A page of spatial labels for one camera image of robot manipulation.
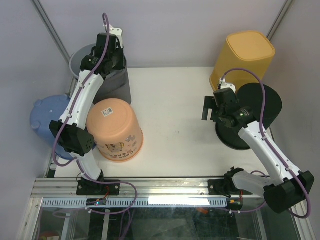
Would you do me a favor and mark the white slotted cable duct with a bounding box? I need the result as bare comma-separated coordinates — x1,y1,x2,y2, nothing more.
42,196,227,209

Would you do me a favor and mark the yellow mesh waste bin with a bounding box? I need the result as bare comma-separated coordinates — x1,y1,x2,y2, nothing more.
209,30,276,91

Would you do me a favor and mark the black plastic bin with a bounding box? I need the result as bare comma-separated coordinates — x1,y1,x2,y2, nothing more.
215,83,283,151

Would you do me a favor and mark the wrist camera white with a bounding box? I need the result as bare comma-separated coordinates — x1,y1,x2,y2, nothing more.
218,78,237,93
104,23,124,49

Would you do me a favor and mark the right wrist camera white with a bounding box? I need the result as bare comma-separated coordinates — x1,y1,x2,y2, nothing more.
218,78,237,93

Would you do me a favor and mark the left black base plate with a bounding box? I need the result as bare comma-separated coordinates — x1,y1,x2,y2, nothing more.
76,178,120,197

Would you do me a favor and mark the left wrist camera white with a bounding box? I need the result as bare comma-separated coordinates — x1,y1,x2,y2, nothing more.
104,23,124,49

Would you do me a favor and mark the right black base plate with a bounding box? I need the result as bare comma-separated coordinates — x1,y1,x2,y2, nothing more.
207,179,241,198

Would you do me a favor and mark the aluminium mounting rail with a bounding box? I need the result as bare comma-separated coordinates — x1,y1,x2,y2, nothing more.
31,177,224,199

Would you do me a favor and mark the peach plastic bucket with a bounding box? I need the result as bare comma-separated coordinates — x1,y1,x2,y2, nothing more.
86,98,144,163

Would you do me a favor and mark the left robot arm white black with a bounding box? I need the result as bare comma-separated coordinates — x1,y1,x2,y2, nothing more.
49,28,132,195

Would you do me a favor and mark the blue plastic bucket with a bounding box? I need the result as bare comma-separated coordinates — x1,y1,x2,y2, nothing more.
29,94,97,161

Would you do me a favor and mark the grey slotted waste bin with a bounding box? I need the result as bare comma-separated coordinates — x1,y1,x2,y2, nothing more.
93,64,132,105

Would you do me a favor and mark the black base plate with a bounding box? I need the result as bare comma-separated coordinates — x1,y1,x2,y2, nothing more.
207,179,241,198
76,178,120,197

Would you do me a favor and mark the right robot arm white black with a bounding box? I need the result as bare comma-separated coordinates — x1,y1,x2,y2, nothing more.
202,83,315,219

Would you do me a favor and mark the light grey bin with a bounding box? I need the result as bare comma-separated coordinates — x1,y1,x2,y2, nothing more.
69,43,128,79

